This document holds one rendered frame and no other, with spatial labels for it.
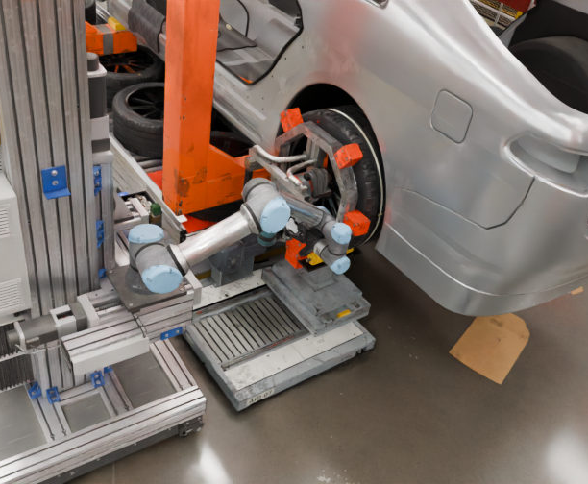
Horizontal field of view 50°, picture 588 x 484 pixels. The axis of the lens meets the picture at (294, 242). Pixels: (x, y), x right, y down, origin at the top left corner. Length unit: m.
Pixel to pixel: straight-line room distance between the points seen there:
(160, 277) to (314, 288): 1.36
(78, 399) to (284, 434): 0.90
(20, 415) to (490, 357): 2.31
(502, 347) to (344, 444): 1.16
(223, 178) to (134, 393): 1.13
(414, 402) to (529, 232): 1.25
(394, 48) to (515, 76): 0.50
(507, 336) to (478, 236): 1.48
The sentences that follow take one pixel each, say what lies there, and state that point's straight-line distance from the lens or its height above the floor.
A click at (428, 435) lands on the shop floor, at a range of 3.15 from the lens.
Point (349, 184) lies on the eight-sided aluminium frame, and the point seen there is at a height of 0.99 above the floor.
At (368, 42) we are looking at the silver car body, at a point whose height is 1.55.
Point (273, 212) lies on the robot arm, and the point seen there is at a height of 1.19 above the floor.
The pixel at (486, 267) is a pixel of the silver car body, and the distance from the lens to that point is 2.42.
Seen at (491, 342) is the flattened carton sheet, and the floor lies 0.01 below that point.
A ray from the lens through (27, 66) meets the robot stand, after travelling 1.97.
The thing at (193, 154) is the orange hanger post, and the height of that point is 0.86.
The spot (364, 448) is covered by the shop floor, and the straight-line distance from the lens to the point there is 3.00.
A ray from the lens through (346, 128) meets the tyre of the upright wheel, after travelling 2.76.
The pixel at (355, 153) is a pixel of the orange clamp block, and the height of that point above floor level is 1.14.
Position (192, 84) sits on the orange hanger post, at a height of 1.21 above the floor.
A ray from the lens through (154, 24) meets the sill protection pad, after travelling 4.30.
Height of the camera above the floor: 2.39
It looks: 37 degrees down
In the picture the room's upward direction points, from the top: 10 degrees clockwise
